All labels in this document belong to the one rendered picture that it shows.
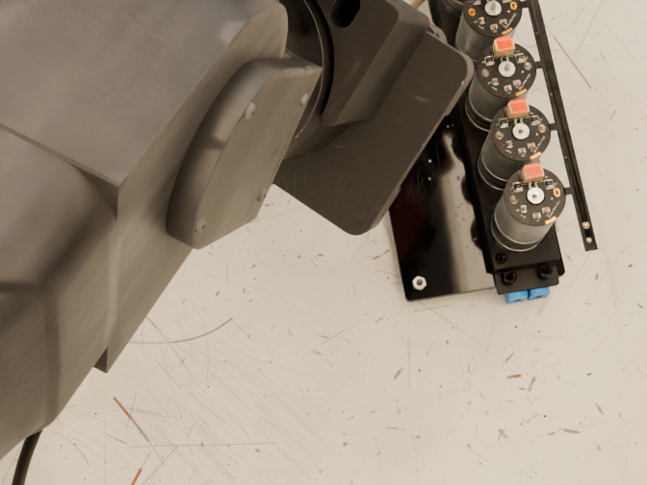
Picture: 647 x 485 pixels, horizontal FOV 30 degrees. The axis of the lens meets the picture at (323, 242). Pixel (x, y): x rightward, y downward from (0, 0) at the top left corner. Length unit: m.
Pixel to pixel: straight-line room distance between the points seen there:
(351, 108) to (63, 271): 0.17
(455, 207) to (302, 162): 0.18
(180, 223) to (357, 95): 0.13
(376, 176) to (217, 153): 0.17
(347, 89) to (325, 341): 0.24
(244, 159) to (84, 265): 0.05
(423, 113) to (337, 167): 0.03
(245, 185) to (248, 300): 0.31
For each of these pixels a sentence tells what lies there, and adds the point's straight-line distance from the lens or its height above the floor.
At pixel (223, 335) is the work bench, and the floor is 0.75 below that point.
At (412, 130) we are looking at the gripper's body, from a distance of 0.37.
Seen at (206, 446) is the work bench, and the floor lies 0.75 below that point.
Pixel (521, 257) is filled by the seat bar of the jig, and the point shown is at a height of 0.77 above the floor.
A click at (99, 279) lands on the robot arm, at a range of 0.19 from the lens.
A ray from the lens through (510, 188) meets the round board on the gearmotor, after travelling 0.50.
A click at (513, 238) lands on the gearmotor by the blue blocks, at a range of 0.52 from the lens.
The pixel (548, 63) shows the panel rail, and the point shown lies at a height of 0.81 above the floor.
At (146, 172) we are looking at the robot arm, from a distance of 0.19.
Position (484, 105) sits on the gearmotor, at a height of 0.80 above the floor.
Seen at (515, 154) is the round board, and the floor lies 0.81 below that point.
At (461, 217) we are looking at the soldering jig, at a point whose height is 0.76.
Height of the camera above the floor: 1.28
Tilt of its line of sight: 75 degrees down
